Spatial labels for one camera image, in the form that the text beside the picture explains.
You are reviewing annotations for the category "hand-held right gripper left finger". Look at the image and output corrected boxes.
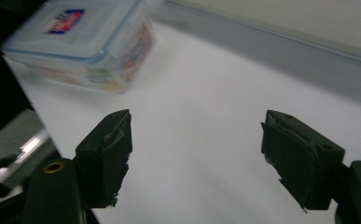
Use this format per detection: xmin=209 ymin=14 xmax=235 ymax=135
xmin=75 ymin=108 xmax=133 ymax=209

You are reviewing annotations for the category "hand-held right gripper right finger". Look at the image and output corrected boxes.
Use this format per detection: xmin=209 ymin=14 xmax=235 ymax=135
xmin=260 ymin=109 xmax=346 ymax=213

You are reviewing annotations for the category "clear plastic food container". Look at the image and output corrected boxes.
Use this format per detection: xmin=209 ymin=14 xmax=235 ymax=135
xmin=0 ymin=0 xmax=158 ymax=95

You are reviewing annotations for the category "metal table frame rail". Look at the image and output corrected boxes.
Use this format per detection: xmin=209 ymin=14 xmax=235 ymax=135
xmin=0 ymin=108 xmax=60 ymax=188

